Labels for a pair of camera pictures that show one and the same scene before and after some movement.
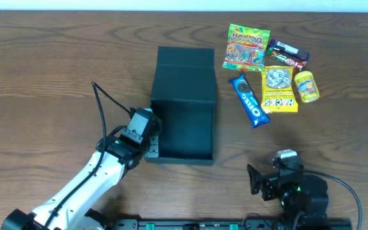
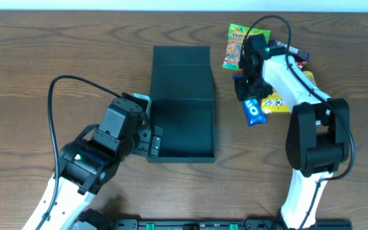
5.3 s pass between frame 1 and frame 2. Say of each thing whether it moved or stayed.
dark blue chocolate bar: stayed
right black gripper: moved
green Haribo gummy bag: stayed
